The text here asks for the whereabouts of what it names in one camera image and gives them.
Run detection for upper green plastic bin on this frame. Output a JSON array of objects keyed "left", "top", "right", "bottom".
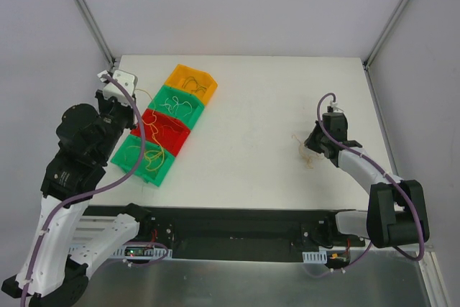
[{"left": 148, "top": 86, "right": 205, "bottom": 129}]

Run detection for yellow orange wires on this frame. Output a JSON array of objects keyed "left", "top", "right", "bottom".
[{"left": 290, "top": 134, "right": 323, "bottom": 170}]

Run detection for long orange wire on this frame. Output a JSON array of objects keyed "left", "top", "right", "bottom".
[{"left": 142, "top": 114, "right": 183, "bottom": 142}]

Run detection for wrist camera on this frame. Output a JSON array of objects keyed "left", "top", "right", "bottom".
[
  {"left": 327, "top": 100, "right": 344, "bottom": 114},
  {"left": 97, "top": 70, "right": 138, "bottom": 106}
]

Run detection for left aluminium frame post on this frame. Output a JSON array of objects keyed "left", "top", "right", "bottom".
[{"left": 73, "top": 0, "right": 117, "bottom": 68}]

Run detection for aluminium frame post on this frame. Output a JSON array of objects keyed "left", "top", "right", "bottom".
[
  {"left": 362, "top": 0, "right": 438, "bottom": 69},
  {"left": 73, "top": 0, "right": 117, "bottom": 68}
]

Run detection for dark wire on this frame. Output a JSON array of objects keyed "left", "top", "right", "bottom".
[{"left": 181, "top": 75, "right": 209, "bottom": 94}]

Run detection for orange plastic bin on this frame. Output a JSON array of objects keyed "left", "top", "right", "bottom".
[{"left": 165, "top": 64, "right": 218, "bottom": 106}]

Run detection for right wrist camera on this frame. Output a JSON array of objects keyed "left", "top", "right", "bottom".
[{"left": 327, "top": 100, "right": 344, "bottom": 114}]

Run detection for right white cable duct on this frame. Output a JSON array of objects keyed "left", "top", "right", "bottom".
[{"left": 302, "top": 250, "right": 328, "bottom": 265}]

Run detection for right aluminium frame post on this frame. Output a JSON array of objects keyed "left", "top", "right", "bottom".
[{"left": 362, "top": 0, "right": 438, "bottom": 69}]

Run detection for red plastic bin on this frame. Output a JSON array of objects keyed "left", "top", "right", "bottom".
[{"left": 142, "top": 109, "right": 190, "bottom": 157}]

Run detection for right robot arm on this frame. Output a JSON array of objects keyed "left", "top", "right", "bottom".
[{"left": 304, "top": 111, "right": 430, "bottom": 249}]

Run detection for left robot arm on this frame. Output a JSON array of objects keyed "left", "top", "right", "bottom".
[{"left": 1, "top": 90, "right": 152, "bottom": 306}]

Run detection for white cable duct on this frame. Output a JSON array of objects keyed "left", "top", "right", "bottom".
[
  {"left": 68, "top": 244, "right": 173, "bottom": 260},
  {"left": 302, "top": 250, "right": 328, "bottom": 265}
]

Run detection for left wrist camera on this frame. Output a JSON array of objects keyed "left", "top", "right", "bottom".
[{"left": 97, "top": 70, "right": 138, "bottom": 106}]

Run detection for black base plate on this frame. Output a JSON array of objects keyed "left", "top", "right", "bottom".
[{"left": 84, "top": 203, "right": 371, "bottom": 263}]

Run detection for left white cable duct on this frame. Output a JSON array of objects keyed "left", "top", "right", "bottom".
[{"left": 68, "top": 244, "right": 173, "bottom": 260}]

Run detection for green plastic bin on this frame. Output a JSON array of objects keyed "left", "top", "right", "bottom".
[
  {"left": 148, "top": 86, "right": 205, "bottom": 129},
  {"left": 111, "top": 134, "right": 175, "bottom": 187}
]

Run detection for lower green plastic bin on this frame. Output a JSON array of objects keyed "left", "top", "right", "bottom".
[{"left": 111, "top": 134, "right": 175, "bottom": 187}]

